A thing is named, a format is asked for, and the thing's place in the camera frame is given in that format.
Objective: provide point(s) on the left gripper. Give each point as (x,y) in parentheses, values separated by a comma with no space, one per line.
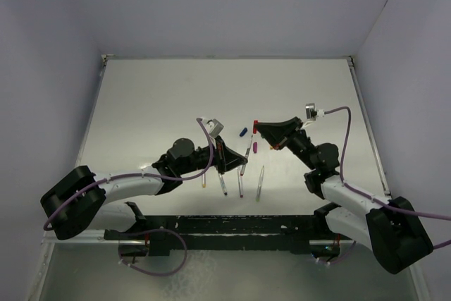
(225,158)

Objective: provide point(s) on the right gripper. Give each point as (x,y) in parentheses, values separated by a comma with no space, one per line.
(279,134)

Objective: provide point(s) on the red-ended white marker pen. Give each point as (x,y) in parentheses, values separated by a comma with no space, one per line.
(247,153)

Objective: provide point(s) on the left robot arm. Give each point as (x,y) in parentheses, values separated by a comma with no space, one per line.
(79,200)

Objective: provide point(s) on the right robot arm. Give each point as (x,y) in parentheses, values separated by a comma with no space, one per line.
(387,227)

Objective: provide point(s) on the purple-ended white marker pen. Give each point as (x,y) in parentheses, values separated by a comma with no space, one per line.
(240,185)

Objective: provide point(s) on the blue pen cap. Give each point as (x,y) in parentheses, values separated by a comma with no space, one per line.
(243,132)

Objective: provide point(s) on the blue-ended white marker pen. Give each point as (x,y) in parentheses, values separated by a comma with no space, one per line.
(223,184)

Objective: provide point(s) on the green-ended white marker pen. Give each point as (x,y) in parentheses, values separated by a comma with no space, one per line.
(260,183)

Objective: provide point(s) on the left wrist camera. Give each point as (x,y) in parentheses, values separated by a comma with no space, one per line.
(214,127)

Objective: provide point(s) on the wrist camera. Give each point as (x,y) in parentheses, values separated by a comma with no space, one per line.
(214,127)
(312,114)

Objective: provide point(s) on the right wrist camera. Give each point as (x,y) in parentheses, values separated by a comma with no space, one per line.
(312,114)

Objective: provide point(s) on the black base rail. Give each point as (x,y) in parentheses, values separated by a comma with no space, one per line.
(160,235)

